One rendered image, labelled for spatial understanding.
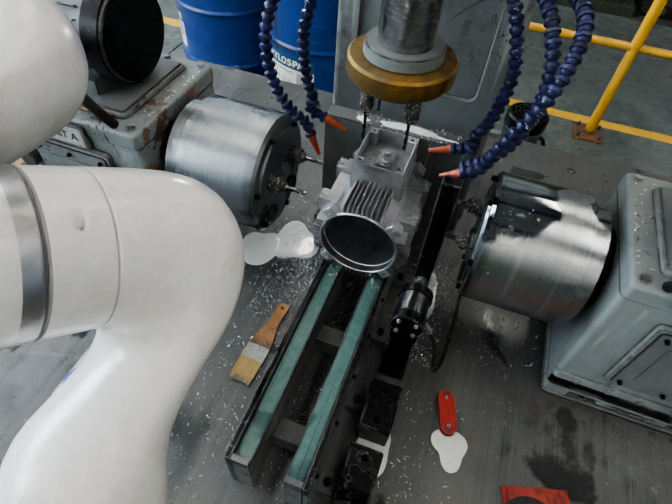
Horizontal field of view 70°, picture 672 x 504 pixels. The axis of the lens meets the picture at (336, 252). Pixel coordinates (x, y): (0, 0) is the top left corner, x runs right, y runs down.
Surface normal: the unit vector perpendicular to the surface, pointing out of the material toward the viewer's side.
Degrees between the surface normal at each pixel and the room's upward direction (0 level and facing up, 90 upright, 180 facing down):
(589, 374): 90
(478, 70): 90
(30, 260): 58
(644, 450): 0
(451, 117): 90
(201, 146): 43
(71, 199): 32
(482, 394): 0
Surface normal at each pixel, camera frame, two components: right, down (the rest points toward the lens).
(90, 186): 0.48, -0.70
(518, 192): 0.04, -0.61
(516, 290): -0.34, 0.64
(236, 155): -0.18, -0.05
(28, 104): 0.91, 0.41
